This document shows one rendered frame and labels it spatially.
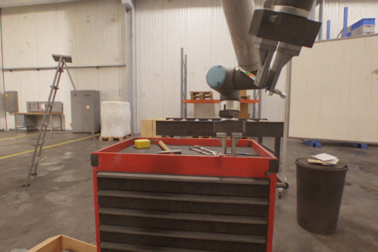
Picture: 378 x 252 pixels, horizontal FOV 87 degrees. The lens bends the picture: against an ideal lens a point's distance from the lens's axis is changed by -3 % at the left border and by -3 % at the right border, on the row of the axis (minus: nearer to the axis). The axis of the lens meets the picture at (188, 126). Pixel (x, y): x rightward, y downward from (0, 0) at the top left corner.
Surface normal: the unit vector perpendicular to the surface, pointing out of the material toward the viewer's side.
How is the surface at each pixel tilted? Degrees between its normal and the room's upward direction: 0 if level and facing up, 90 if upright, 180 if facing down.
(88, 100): 90
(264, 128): 90
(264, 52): 113
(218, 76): 79
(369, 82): 90
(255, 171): 90
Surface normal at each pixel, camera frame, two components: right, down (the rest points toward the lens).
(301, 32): 0.10, 0.47
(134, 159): -0.11, 0.08
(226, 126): -0.42, -0.13
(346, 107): -0.52, 0.07
